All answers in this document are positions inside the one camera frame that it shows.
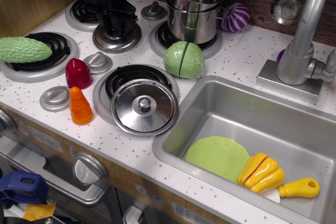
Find back right stove burner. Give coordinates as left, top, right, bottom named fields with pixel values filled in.
left=150, top=21, right=223, bottom=59

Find stove burner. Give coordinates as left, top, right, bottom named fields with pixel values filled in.
left=92, top=64, right=180, bottom=125
left=150, top=21, right=223, bottom=59
left=1, top=32, right=79, bottom=83
left=65, top=0, right=99, bottom=33

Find green plastic plate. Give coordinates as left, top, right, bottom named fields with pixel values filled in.
left=185, top=136, right=250, bottom=183

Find purple toy piece behind faucet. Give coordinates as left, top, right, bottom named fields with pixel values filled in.
left=276, top=49, right=286, bottom=62

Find dark steel pot lid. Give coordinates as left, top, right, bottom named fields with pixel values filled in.
left=92, top=21, right=142, bottom=54

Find yellow tape piece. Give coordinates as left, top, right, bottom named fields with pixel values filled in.
left=22, top=202, right=56, bottom=221

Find red toy pepper piece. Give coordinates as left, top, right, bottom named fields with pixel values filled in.
left=66, top=58, right=93, bottom=89

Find hanging steel measuring spoon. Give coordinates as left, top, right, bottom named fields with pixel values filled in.
left=270, top=0, right=301, bottom=25

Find silver stove knob front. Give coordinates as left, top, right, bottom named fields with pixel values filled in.
left=40, top=86, right=70, bottom=112

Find back left stove burner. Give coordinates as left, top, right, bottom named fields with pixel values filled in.
left=65, top=0, right=99, bottom=33

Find yellow handled toy knife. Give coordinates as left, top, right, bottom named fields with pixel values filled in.
left=260, top=177, right=320, bottom=203

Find silver toy faucet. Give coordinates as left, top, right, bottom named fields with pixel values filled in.
left=256, top=0, right=335, bottom=104

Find silver stove knob middle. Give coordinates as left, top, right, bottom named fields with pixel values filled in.
left=83, top=52, right=113, bottom=75

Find silver oven door handle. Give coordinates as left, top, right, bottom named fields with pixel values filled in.
left=1, top=136, right=106, bottom=207

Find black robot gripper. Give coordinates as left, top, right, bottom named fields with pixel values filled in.
left=83, top=0, right=138, bottom=36

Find purple striped toy onion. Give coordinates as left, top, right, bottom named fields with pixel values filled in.
left=219, top=3, right=250, bottom=33

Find front right stove burner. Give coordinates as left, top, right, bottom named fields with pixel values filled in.
left=92, top=64, right=180, bottom=125

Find green toy cabbage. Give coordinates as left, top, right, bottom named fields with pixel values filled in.
left=163, top=41, right=205, bottom=79

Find front left stove burner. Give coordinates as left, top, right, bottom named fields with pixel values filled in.
left=1, top=32, right=79, bottom=83

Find green toy bitter gourd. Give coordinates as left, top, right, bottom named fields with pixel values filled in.
left=1, top=37, right=53, bottom=63

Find blue plastic clamp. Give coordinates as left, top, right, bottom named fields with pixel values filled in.
left=1, top=170, right=49, bottom=204

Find silver stove knob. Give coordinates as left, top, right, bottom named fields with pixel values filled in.
left=40, top=86, right=70, bottom=112
left=83, top=52, right=113, bottom=75
left=141, top=1, right=167, bottom=21

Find stacked stainless steel pots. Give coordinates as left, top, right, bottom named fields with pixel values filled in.
left=166, top=0, right=223, bottom=44

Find shiny steel pot lid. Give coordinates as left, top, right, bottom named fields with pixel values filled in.
left=110, top=79, right=179, bottom=136

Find orange toy carrot piece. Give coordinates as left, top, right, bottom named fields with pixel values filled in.
left=69, top=87, right=93, bottom=125

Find silver oven dial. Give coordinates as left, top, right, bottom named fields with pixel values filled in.
left=72, top=152, right=108, bottom=185

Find silver stove knob back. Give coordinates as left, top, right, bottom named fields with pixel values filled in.
left=141, top=1, right=167, bottom=21

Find silver sink basin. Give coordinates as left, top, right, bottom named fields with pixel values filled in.
left=153, top=76, right=335, bottom=223

